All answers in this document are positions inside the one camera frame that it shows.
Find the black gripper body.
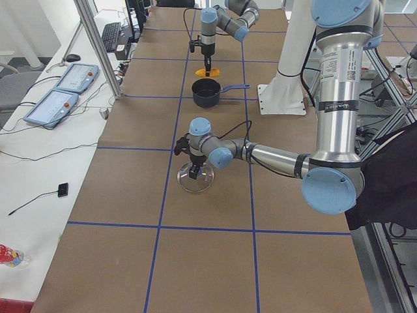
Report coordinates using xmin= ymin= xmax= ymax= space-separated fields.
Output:
xmin=190 ymin=153 xmax=205 ymax=168
xmin=201 ymin=44 xmax=215 ymax=59

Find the yellow plastic corn cob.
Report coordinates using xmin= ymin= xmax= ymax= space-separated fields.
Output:
xmin=195 ymin=68 xmax=221 ymax=78

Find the blue pot lid knob glass lid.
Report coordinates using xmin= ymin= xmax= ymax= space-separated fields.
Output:
xmin=177 ymin=162 xmax=214 ymax=193

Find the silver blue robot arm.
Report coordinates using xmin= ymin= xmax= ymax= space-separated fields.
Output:
xmin=189 ymin=1 xmax=259 ymax=78
xmin=188 ymin=1 xmax=385 ymax=215

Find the dark blue saucepan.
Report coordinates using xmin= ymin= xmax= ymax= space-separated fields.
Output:
xmin=192 ymin=78 xmax=251 ymax=108

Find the black computer keyboard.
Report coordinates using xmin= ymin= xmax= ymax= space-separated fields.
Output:
xmin=101 ymin=22 xmax=121 ymax=52

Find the small metal cylinder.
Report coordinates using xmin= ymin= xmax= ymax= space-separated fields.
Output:
xmin=99 ymin=108 xmax=109 ymax=120

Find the upper teach pendant tablet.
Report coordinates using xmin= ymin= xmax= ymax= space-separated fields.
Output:
xmin=54 ymin=63 xmax=99 ymax=95

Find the teach pendant tablet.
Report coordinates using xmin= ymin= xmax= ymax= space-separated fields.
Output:
xmin=23 ymin=89 xmax=79 ymax=130
xmin=54 ymin=63 xmax=99 ymax=95

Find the small black square device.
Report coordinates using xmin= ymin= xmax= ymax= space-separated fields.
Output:
xmin=57 ymin=183 xmax=69 ymax=198

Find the black computer mouse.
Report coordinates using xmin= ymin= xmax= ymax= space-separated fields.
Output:
xmin=65 ymin=53 xmax=81 ymax=63

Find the lower teach pendant tablet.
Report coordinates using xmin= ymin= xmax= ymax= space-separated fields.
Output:
xmin=23 ymin=89 xmax=79 ymax=130

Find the person in black clothing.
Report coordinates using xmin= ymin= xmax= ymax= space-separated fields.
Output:
xmin=345 ymin=123 xmax=416 ymax=230

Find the red labelled plastic bottle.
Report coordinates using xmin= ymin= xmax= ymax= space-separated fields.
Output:
xmin=0 ymin=244 xmax=31 ymax=268

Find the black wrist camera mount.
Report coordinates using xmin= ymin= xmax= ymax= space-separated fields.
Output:
xmin=189 ymin=35 xmax=201 ymax=53
xmin=173 ymin=134 xmax=190 ymax=156

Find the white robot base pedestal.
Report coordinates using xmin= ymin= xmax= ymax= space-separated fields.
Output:
xmin=258 ymin=0 xmax=316 ymax=115

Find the aluminium frame post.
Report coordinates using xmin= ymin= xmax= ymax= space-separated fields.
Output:
xmin=74 ymin=0 xmax=122 ymax=99

